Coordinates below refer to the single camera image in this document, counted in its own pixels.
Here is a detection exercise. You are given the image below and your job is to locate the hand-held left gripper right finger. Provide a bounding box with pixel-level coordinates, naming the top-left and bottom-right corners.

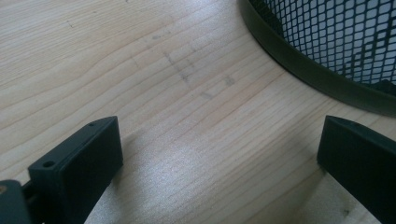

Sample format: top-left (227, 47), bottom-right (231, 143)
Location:
top-left (316, 114), bottom-right (396, 224)

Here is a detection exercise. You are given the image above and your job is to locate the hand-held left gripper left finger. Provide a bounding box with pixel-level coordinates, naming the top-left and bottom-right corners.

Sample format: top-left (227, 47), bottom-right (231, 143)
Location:
top-left (27, 115), bottom-right (124, 224)

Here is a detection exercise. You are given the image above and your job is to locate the trash bin with plastic liner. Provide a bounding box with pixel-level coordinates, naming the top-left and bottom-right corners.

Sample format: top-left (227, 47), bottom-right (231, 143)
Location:
top-left (267, 0), bottom-right (396, 87)

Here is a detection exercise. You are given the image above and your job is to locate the black mesh trash can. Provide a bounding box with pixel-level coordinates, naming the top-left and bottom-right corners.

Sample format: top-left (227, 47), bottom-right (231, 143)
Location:
top-left (239, 0), bottom-right (396, 119)

